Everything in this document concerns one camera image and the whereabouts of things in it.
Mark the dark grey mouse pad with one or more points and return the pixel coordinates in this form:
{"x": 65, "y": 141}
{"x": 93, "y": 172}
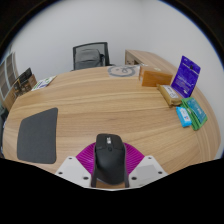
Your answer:
{"x": 37, "y": 136}

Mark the large black office chair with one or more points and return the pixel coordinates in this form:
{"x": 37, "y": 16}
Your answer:
{"x": 2, "y": 118}

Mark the black computer mouse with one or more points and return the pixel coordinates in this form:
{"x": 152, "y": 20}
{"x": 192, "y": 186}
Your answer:
{"x": 110, "y": 161}

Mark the green packet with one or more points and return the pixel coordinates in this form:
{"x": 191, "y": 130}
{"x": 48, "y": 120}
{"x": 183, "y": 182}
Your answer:
{"x": 196, "y": 113}

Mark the yellow-brown packet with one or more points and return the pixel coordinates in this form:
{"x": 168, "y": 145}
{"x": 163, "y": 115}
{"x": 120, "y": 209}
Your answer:
{"x": 170, "y": 95}

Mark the wooden shelf unit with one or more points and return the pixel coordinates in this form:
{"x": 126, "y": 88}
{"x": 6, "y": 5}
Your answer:
{"x": 7, "y": 78}

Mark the brown box with black top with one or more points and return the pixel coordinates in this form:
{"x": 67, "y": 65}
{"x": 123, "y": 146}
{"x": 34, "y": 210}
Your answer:
{"x": 27, "y": 80}

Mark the grey mesh office chair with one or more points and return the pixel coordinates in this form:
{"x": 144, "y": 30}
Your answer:
{"x": 88, "y": 58}

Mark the blue wipes pack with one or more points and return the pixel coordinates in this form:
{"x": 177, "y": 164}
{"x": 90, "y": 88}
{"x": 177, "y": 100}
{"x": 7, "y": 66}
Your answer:
{"x": 184, "y": 116}

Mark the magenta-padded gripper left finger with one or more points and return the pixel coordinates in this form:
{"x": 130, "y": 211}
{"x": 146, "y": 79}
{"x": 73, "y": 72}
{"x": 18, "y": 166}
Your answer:
{"x": 71, "y": 170}

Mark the orange-brown box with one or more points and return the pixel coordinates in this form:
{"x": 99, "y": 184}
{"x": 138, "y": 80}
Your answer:
{"x": 155, "y": 78}

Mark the round grey printed sheet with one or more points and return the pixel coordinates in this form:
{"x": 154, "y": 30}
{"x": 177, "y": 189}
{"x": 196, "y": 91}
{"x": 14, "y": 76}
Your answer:
{"x": 121, "y": 71}

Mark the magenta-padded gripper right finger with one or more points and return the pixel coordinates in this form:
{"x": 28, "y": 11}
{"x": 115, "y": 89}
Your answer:
{"x": 146, "y": 168}

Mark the white leaflet with coloured prints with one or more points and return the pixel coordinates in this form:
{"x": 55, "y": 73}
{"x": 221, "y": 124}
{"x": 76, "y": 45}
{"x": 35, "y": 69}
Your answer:
{"x": 43, "y": 83}

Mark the purple card package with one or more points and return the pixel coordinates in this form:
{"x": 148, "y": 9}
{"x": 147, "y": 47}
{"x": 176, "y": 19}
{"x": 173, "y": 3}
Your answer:
{"x": 186, "y": 77}

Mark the wooden side desk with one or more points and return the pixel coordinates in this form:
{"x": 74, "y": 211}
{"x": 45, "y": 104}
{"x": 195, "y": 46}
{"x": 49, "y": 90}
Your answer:
{"x": 150, "y": 58}

